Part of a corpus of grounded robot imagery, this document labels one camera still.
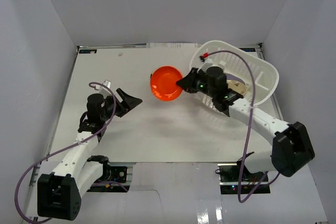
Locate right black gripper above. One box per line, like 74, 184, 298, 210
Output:
177, 68, 216, 99

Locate orange round plate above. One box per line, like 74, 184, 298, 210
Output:
150, 66, 183, 102

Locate gold rimmed round plate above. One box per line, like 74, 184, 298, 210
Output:
227, 79, 247, 96

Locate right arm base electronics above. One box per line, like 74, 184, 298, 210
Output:
215, 164, 270, 195

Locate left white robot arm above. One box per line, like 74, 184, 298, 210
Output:
37, 88, 142, 221

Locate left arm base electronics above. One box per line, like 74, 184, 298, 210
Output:
88, 166, 133, 193

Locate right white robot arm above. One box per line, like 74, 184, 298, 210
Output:
176, 67, 315, 182

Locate white plastic slotted bin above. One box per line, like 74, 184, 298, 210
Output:
189, 40, 279, 113

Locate white paper sheets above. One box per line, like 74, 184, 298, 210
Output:
146, 42, 198, 48

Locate dark label sticker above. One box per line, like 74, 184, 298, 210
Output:
78, 49, 97, 54

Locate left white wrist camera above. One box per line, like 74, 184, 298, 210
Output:
94, 80, 111, 96

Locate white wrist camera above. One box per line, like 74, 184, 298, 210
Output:
198, 52, 213, 72
94, 80, 111, 96

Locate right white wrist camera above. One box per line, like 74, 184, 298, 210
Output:
198, 52, 213, 72

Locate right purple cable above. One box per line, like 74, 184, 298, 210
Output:
207, 49, 280, 204

